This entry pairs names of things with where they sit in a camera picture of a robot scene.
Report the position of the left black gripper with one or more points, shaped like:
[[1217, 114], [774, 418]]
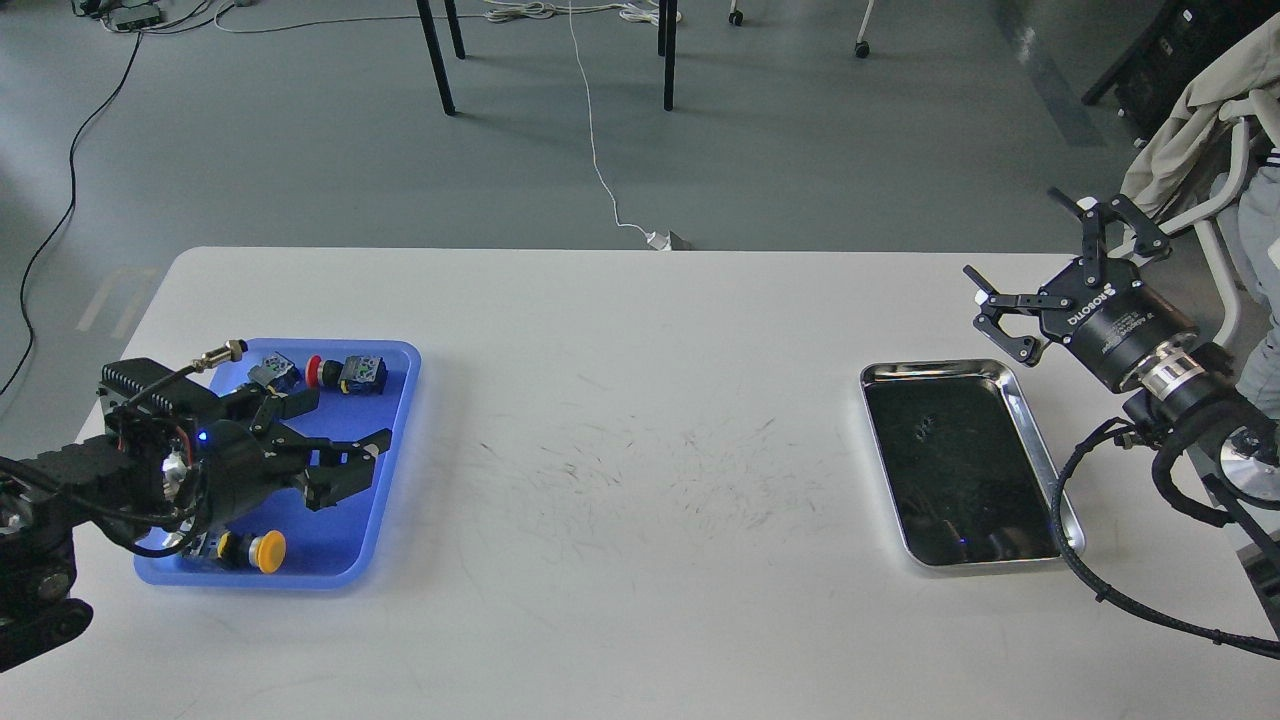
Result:
[[230, 453]]

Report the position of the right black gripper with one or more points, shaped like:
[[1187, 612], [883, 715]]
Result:
[[1115, 320]]

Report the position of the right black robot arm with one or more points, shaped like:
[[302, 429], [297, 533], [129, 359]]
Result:
[[1215, 452]]

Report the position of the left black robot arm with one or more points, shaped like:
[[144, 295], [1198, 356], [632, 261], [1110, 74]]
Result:
[[44, 499]]

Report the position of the blue plastic tray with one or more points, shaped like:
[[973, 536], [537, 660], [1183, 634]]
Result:
[[329, 548]]

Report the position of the silver metal tray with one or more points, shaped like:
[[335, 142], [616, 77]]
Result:
[[975, 497]]

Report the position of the green push button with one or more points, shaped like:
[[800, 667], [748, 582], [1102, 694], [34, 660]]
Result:
[[275, 374]]

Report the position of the red push button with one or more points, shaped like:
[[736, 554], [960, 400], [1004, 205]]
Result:
[[358, 375]]

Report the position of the yellow push button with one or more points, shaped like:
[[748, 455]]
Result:
[[225, 551]]

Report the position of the beige jacket on chair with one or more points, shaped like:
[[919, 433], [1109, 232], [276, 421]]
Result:
[[1170, 155]]

